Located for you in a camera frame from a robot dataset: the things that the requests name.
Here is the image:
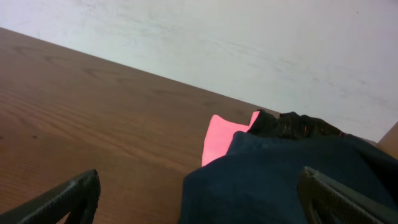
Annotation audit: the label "black patterned garment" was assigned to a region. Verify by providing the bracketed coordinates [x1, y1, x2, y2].
[248, 110, 346, 140]

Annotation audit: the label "navy blue shorts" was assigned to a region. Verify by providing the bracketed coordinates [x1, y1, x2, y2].
[179, 131, 397, 223]

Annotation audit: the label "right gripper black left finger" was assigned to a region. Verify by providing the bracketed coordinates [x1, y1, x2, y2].
[1, 169, 101, 224]

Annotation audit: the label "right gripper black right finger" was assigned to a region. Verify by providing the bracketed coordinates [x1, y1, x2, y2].
[297, 167, 397, 224]

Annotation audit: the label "pink garment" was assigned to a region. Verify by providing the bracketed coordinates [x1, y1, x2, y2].
[201, 111, 259, 166]

